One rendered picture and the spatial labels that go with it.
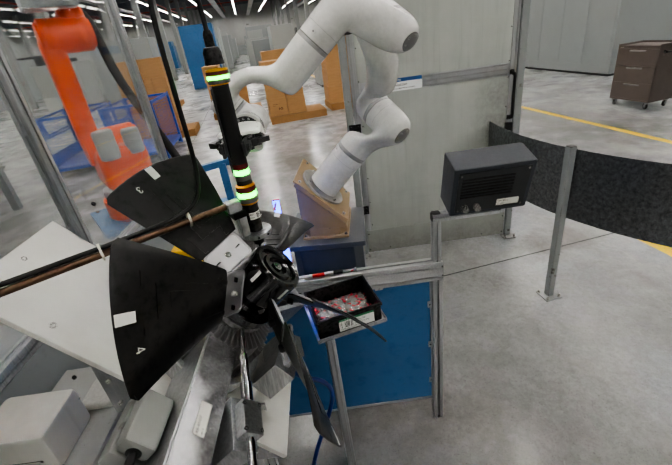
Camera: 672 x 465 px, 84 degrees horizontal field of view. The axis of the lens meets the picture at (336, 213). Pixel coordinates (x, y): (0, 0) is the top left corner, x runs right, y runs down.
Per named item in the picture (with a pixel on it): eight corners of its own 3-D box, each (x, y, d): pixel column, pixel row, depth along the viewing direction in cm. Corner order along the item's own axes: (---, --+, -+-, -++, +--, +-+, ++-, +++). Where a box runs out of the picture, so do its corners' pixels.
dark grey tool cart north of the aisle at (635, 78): (649, 111, 549) (665, 44, 510) (607, 104, 609) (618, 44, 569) (674, 105, 559) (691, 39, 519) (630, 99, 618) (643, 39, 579)
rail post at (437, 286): (434, 418, 174) (432, 281, 140) (432, 410, 178) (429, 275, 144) (443, 416, 174) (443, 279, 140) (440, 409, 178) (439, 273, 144)
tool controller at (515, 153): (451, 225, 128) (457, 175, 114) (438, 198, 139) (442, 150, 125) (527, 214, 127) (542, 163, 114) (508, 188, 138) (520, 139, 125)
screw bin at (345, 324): (319, 341, 116) (315, 324, 113) (306, 308, 131) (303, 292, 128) (384, 319, 121) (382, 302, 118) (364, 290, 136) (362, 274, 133)
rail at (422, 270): (203, 313, 140) (197, 296, 137) (206, 306, 144) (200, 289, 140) (443, 279, 140) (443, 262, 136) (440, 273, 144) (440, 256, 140)
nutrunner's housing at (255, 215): (256, 248, 87) (199, 30, 67) (248, 242, 90) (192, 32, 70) (270, 241, 89) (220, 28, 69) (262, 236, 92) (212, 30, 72)
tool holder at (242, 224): (242, 248, 83) (231, 208, 79) (229, 237, 88) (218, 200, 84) (277, 232, 88) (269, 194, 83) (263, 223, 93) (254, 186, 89)
